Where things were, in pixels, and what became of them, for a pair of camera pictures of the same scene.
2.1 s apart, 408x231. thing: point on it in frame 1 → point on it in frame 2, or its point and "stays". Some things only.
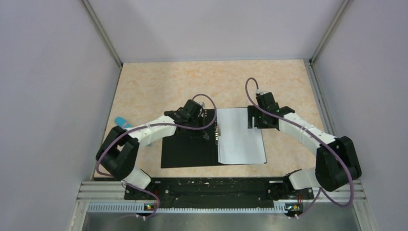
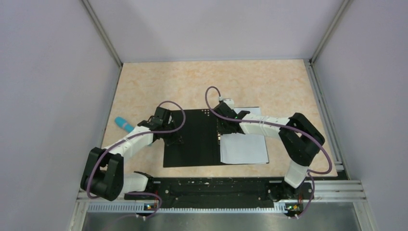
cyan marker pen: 121,121 stays
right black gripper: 253,111 → 222,130
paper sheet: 237,144 stays
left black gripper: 200,134 → 175,139
